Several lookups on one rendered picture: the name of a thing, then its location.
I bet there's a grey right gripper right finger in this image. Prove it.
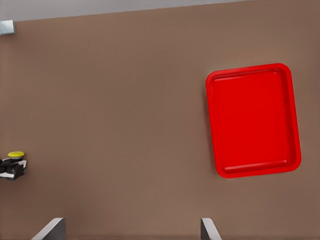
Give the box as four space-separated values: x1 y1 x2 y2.
200 217 223 240

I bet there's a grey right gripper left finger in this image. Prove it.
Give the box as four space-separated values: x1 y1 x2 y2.
31 217 67 240

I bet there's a yellow round cap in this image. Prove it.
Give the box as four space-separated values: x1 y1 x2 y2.
7 151 26 160

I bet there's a red rectangular tray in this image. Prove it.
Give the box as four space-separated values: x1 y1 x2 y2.
205 62 302 179

